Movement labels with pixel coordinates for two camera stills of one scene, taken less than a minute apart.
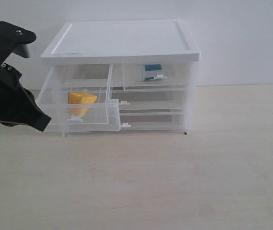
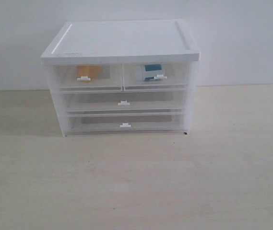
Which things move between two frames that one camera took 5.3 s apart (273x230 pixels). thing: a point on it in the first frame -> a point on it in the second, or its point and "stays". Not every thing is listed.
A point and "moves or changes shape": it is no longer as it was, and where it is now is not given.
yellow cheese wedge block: (78, 102) -> (94, 72)
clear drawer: (76, 97) moves or changes shape
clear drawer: (156, 76) stays
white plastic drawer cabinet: (108, 77) stays
